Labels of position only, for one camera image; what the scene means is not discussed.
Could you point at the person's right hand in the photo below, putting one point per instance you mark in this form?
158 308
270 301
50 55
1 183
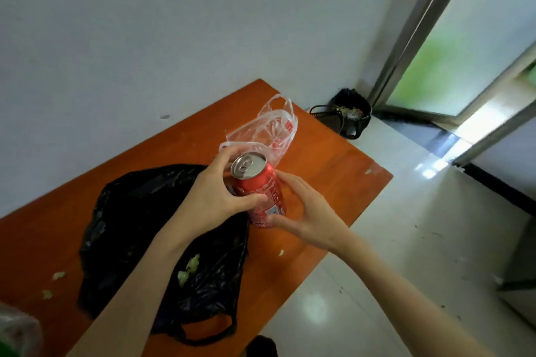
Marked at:
314 214

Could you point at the person's left hand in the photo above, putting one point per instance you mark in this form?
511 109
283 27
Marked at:
209 197

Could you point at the red cola can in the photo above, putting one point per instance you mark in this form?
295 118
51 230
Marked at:
259 183

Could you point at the large black plastic bag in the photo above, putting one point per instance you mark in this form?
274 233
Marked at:
125 210

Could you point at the clear plastic bag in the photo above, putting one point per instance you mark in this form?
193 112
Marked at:
268 131

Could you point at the clear vegetable bag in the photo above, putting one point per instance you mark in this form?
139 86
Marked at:
16 331

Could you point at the person's right forearm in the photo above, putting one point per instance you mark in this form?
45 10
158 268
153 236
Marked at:
410 302

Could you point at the person's left forearm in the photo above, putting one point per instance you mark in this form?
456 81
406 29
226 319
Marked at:
134 285

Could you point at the brown wooden table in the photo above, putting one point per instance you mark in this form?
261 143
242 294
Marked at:
326 168

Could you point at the black trash bag bin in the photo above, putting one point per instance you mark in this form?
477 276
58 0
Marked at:
351 97

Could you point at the black trouser leg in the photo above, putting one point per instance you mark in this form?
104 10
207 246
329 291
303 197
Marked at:
261 348

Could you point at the frosted glass door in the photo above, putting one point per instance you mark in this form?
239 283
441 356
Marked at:
460 55

